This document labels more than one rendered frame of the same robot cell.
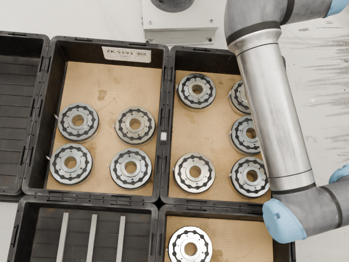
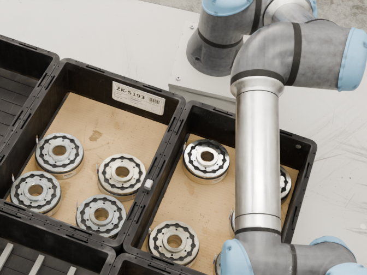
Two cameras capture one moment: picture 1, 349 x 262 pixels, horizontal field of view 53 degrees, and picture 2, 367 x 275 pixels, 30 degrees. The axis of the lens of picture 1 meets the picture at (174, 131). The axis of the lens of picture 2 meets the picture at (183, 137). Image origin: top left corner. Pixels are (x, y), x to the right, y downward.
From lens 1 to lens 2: 63 cm
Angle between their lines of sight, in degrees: 20
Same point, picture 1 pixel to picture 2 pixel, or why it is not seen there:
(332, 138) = not seen: outside the picture
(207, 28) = not seen: hidden behind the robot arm
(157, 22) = (187, 80)
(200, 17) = not seen: hidden behind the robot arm
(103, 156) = (74, 198)
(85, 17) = (106, 59)
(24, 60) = (22, 78)
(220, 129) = (222, 210)
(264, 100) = (247, 138)
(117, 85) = (116, 131)
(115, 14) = (142, 64)
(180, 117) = (178, 184)
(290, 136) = (262, 177)
